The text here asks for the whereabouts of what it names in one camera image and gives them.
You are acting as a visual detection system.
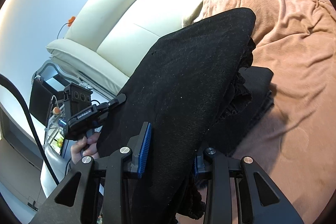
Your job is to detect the black pants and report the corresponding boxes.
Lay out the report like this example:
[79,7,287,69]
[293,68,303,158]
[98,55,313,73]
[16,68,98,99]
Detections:
[97,8,256,223]

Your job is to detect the person's left hand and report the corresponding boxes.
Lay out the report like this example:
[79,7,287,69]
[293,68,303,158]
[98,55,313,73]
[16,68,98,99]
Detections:
[71,132,100,164]

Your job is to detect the white bedside desk unit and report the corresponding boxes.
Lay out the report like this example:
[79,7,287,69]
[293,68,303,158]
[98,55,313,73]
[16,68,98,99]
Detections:
[32,60,114,181]

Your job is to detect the black monitor screen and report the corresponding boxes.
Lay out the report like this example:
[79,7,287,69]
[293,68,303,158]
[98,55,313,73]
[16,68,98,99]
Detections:
[29,78,63,126]

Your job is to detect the cream padded headboard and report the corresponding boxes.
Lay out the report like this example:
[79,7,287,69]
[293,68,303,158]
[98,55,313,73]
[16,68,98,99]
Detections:
[47,0,202,95]

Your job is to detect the folded black garment left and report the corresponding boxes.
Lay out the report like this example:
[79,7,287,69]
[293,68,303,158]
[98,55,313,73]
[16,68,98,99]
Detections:
[206,67,273,156]

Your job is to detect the orange bed blanket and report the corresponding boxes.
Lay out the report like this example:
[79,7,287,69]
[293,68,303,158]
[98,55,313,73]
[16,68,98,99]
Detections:
[195,0,335,223]

